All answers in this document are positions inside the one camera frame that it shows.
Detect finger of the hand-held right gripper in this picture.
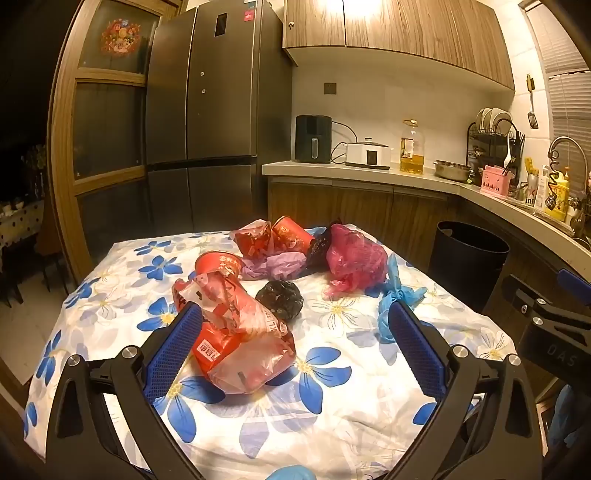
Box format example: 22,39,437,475
556,267,591,301
502,274,555,319

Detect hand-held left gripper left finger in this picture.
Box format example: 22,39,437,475
45,304,206,480

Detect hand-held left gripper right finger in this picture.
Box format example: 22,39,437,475
383,300,543,480

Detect blue nitrile glove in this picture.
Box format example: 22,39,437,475
379,254,428,343

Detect black trash bin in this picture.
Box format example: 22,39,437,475
428,220,511,315

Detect clear red-print plastic bag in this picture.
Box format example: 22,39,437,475
172,272,296,395

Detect pink-red plastic bag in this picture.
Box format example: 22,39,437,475
323,224,389,298

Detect purple plastic bag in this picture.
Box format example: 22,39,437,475
240,251,306,281

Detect black plastic bag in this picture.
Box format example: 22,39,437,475
305,222,342,273

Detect person's right hand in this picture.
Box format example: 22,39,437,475
549,383,575,455

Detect person's left hand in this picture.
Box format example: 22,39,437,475
265,465,315,480

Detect yellow detergent bottle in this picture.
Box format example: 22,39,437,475
545,168,571,222

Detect blue floral tablecloth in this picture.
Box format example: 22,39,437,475
23,224,518,480

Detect white bottle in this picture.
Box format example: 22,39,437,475
538,165,552,210

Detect pink utensil holder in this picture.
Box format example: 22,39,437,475
480,165,513,195

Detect black crumpled bag ball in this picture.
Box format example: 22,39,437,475
255,279,305,322

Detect metal bowl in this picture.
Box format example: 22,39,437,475
433,160,472,181

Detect metal faucet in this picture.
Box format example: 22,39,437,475
548,136,591,217

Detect crumpled red plastic bag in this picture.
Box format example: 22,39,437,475
231,220,275,268

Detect black dish rack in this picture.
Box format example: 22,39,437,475
466,117,525,185

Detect hanging metal spatula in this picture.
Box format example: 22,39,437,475
526,74,539,130

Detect cooking oil bottle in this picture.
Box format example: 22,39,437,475
399,119,424,175

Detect window blinds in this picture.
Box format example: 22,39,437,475
524,0,591,153

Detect dotted cloth dining table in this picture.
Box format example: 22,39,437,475
0,198,47,252

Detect white electric cooker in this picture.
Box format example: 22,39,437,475
345,137,391,169

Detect kitchen counter with wooden cabinets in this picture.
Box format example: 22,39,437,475
262,161,591,333

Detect wooden glass-panel door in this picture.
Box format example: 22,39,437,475
46,0,183,282

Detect grey refrigerator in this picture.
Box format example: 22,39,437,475
145,0,298,236

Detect black air fryer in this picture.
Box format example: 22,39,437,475
295,115,333,164

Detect wooden upper cabinet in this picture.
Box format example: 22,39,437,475
283,0,515,90

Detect red round door decoration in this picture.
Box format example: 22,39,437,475
102,17,147,58

